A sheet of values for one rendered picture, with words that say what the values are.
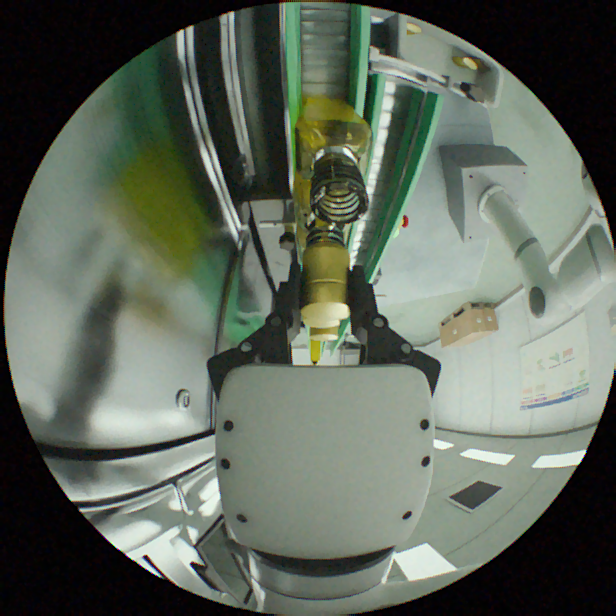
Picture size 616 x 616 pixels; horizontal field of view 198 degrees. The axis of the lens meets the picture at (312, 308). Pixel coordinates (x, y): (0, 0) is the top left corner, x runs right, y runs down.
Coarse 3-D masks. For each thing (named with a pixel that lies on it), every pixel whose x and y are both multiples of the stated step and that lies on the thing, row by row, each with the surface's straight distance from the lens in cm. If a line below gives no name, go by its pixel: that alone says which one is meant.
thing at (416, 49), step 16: (400, 16) 46; (400, 32) 43; (432, 32) 53; (400, 48) 42; (416, 48) 51; (432, 48) 53; (448, 48) 56; (464, 48) 55; (416, 64) 42; (432, 64) 52; (448, 64) 54; (496, 64) 56; (464, 80) 56; (480, 80) 57; (496, 80) 55; (496, 96) 52
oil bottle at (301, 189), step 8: (296, 176) 19; (296, 184) 18; (304, 184) 18; (296, 192) 18; (304, 192) 17; (296, 200) 18; (304, 200) 17; (296, 208) 18; (304, 208) 17; (296, 216) 19; (304, 216) 18; (304, 224) 18
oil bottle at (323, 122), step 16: (304, 112) 19; (320, 112) 19; (336, 112) 20; (352, 112) 21; (304, 128) 15; (320, 128) 14; (336, 128) 14; (352, 128) 15; (368, 128) 16; (304, 144) 14; (320, 144) 14; (336, 144) 14; (352, 144) 14; (368, 144) 15; (304, 160) 15; (368, 160) 15; (304, 176) 16
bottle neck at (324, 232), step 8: (312, 216) 17; (312, 224) 16; (320, 224) 16; (328, 224) 16; (312, 232) 15; (320, 232) 15; (328, 232) 15; (336, 232) 15; (312, 240) 15; (320, 240) 14; (328, 240) 14; (336, 240) 15; (344, 240) 16
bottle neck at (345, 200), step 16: (320, 160) 12; (336, 160) 12; (352, 160) 13; (320, 176) 11; (336, 176) 10; (352, 176) 10; (320, 192) 10; (336, 192) 13; (352, 192) 10; (320, 208) 10; (336, 208) 12; (352, 208) 11; (368, 208) 11; (336, 224) 11
